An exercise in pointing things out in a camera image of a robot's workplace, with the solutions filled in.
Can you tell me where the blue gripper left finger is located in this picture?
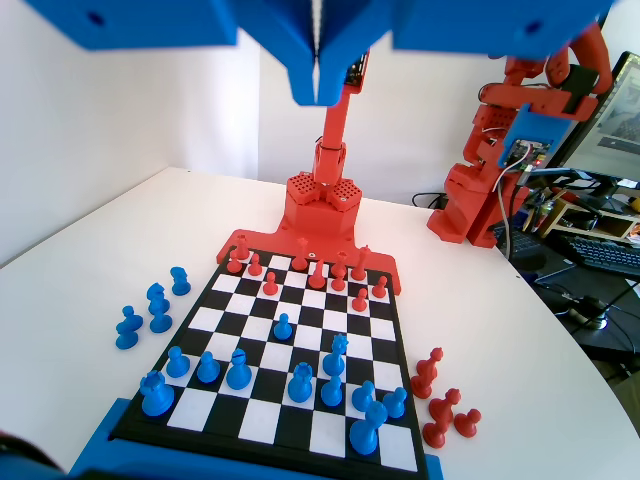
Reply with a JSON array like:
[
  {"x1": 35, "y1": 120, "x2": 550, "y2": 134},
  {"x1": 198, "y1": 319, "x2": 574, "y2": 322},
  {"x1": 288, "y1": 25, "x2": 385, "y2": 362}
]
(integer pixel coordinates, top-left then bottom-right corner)
[{"x1": 22, "y1": 0, "x2": 319, "y2": 109}]

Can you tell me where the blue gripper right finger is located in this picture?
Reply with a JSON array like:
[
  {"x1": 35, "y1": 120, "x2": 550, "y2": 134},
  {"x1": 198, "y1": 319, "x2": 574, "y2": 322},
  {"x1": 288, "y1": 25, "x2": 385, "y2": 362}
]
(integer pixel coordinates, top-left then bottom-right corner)
[{"x1": 318, "y1": 0, "x2": 621, "y2": 109}]

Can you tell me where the blue chess knight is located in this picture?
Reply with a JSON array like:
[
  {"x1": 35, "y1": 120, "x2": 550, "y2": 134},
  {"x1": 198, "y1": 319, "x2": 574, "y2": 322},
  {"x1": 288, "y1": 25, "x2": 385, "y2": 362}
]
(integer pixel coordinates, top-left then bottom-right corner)
[{"x1": 169, "y1": 266, "x2": 193, "y2": 297}]

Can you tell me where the red chess king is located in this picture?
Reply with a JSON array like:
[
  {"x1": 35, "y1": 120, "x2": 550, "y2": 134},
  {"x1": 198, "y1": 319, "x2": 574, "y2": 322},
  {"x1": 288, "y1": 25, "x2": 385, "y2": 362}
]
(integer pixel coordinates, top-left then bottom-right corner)
[{"x1": 349, "y1": 244, "x2": 372, "y2": 282}]

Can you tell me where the blue chess pawn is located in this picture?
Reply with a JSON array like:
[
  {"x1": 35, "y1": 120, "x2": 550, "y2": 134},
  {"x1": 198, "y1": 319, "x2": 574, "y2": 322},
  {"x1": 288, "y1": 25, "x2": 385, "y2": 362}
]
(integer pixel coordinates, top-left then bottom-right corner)
[
  {"x1": 351, "y1": 380, "x2": 377, "y2": 414},
  {"x1": 165, "y1": 345, "x2": 191, "y2": 380},
  {"x1": 196, "y1": 351, "x2": 221, "y2": 384},
  {"x1": 382, "y1": 387, "x2": 408, "y2": 419},
  {"x1": 272, "y1": 312, "x2": 295, "y2": 343},
  {"x1": 320, "y1": 374, "x2": 345, "y2": 408},
  {"x1": 115, "y1": 305, "x2": 144, "y2": 351}
]

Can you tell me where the blue chess queen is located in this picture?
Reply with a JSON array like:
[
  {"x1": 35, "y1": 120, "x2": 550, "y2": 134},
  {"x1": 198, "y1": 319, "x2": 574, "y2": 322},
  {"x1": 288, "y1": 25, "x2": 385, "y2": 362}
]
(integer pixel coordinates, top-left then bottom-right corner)
[{"x1": 321, "y1": 333, "x2": 349, "y2": 378}]

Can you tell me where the blue chess bishop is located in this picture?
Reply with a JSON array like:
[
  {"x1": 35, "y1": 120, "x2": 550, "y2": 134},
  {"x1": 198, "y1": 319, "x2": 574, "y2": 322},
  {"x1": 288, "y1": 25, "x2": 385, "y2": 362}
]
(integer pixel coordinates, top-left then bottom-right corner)
[{"x1": 225, "y1": 348, "x2": 253, "y2": 392}]

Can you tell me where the blue plastic chess rook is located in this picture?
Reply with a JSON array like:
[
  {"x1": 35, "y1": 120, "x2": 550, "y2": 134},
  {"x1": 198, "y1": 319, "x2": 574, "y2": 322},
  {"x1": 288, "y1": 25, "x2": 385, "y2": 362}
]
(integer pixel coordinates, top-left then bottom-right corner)
[{"x1": 349, "y1": 401, "x2": 389, "y2": 456}]

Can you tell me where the dark circuit board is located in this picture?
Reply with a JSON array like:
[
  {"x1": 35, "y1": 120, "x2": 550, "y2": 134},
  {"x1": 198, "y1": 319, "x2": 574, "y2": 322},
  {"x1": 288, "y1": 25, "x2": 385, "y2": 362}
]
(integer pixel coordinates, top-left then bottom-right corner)
[{"x1": 343, "y1": 48, "x2": 372, "y2": 94}]

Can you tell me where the black computer monitor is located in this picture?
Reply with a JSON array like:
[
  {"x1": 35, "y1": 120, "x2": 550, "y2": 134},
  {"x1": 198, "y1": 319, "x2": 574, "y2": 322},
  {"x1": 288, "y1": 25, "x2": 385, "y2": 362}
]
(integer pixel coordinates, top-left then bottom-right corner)
[{"x1": 544, "y1": 49, "x2": 640, "y2": 174}]

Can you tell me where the black keyboard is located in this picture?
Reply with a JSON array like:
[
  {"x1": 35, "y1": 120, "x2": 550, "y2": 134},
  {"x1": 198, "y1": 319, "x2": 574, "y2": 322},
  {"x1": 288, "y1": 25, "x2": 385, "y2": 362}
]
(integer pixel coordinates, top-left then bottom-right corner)
[
  {"x1": 559, "y1": 233, "x2": 640, "y2": 281},
  {"x1": 492, "y1": 224, "x2": 549, "y2": 264}
]

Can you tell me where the wooden desk shelf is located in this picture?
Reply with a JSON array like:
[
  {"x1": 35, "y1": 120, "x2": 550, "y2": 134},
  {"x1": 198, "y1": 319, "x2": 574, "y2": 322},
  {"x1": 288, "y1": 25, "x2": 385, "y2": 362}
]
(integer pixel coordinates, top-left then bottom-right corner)
[{"x1": 542, "y1": 197, "x2": 640, "y2": 242}]

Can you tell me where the dark computer mouse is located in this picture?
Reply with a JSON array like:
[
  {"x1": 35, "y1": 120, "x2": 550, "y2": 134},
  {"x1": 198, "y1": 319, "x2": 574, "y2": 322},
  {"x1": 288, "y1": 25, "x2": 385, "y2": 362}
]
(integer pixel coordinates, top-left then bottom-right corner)
[{"x1": 569, "y1": 295, "x2": 609, "y2": 330}]

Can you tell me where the black and white chessboard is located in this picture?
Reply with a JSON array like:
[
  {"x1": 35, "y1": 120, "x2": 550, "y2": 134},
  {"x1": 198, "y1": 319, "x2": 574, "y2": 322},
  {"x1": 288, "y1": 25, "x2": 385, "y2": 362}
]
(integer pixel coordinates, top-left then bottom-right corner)
[{"x1": 110, "y1": 247, "x2": 430, "y2": 479}]

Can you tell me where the blue mount with circuit board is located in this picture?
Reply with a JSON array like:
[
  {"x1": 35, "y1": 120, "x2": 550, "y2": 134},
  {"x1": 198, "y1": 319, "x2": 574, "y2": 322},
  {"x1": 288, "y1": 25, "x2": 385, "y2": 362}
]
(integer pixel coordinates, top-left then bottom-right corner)
[{"x1": 497, "y1": 103, "x2": 557, "y2": 174}]

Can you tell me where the white cable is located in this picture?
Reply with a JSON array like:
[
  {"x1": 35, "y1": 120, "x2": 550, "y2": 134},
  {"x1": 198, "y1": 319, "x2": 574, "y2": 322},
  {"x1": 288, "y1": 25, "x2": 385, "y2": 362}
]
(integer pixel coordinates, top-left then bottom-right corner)
[{"x1": 492, "y1": 167, "x2": 531, "y2": 259}]

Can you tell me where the red base plate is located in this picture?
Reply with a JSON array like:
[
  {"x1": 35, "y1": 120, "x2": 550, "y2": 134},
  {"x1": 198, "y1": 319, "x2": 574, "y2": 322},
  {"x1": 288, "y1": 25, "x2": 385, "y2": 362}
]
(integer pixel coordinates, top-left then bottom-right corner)
[{"x1": 214, "y1": 227, "x2": 406, "y2": 297}]

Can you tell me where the blue base plate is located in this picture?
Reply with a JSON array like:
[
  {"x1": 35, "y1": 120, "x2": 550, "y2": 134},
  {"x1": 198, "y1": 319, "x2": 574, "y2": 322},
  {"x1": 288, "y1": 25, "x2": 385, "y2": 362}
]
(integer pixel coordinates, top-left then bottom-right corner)
[{"x1": 69, "y1": 397, "x2": 444, "y2": 480}]

